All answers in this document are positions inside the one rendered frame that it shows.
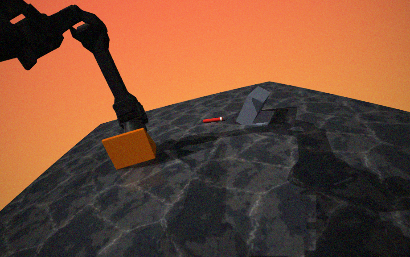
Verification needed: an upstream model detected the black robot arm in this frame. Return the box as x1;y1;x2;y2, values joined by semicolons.
0;0;148;133

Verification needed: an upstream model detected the dark grey sloped panel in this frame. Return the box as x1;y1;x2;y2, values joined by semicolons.
236;86;275;126

